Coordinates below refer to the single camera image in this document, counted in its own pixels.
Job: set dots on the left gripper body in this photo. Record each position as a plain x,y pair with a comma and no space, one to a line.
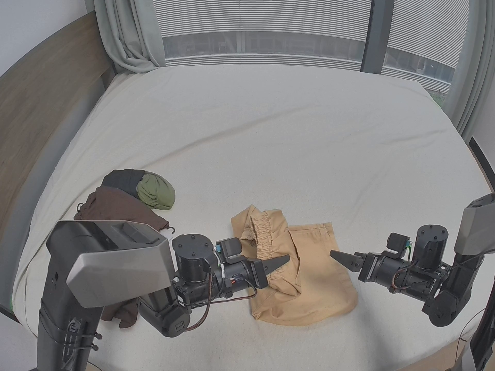
243,276

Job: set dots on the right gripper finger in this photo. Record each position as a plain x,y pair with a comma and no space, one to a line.
350,262

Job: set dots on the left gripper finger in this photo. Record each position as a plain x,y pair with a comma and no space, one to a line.
275,265

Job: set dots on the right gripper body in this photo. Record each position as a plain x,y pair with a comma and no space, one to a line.
383,271

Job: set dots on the tan shorts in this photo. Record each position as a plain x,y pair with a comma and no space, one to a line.
321,276

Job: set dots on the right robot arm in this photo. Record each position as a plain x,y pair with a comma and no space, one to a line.
444,296

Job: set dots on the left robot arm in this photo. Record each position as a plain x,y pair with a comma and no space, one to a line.
116,261

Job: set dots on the bed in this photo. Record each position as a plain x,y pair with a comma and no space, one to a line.
294,122

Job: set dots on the green garment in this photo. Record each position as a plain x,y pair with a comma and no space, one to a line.
154,191

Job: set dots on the brown shorts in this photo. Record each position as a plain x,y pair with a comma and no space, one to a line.
116,207

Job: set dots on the black garment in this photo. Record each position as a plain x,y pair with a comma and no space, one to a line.
122,180

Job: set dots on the grey-green curtain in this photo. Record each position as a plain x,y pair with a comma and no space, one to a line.
477,52
123,21

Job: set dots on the window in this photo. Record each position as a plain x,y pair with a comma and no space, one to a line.
270,10

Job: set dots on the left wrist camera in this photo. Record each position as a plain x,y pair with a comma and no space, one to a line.
230,249

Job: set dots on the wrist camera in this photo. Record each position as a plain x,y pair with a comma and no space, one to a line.
230,249
398,242

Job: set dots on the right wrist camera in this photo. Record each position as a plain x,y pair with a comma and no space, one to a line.
398,242

